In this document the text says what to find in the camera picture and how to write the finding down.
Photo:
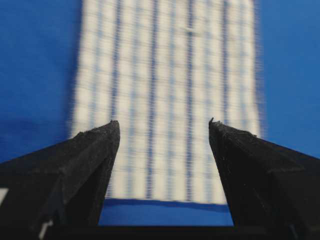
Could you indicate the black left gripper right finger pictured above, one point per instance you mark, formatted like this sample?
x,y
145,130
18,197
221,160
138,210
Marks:
x,y
272,191

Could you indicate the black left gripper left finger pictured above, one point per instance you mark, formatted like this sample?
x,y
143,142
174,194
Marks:
x,y
62,186

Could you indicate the white blue striped towel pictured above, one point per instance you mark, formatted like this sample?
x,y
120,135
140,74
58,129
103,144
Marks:
x,y
163,69

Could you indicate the blue table cloth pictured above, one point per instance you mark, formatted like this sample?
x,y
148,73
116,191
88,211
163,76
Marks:
x,y
39,53

